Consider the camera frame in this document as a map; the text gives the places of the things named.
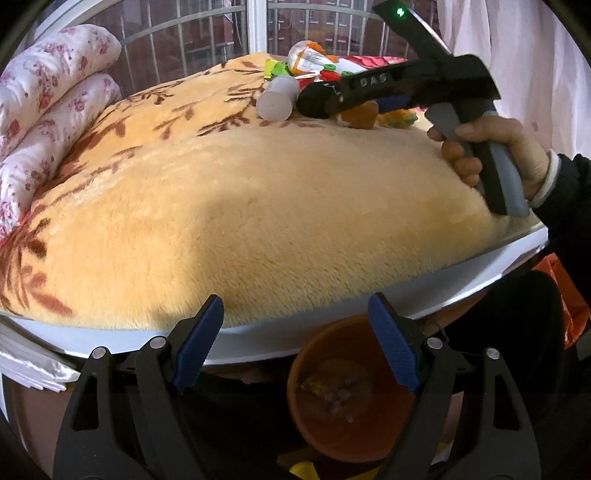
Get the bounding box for red white crushed carton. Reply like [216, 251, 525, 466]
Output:
[297, 55, 407, 90]

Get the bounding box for white orange plastic bag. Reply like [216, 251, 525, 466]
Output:
[287, 40, 338, 76]

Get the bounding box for orange plastic trash bin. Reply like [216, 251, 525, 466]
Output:
[287, 316, 415, 463]

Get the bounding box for yellow paper trash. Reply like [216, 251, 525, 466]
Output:
[290, 461, 320, 480]

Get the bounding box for person's right hand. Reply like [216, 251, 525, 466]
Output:
[428, 116, 560, 206]

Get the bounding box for white curtain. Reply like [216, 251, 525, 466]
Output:
[437, 0, 590, 158]

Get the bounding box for orange cookie piece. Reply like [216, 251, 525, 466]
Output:
[339, 101, 379, 130]

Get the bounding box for white plastic cup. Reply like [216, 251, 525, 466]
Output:
[256, 75, 300, 122]

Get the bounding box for yellow floral fleece blanket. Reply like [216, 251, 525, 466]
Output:
[1, 54, 539, 330]

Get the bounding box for folded white floral quilt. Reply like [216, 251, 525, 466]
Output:
[1, 24, 121, 238]

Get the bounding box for white window frame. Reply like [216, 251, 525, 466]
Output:
[27, 0, 385, 56]

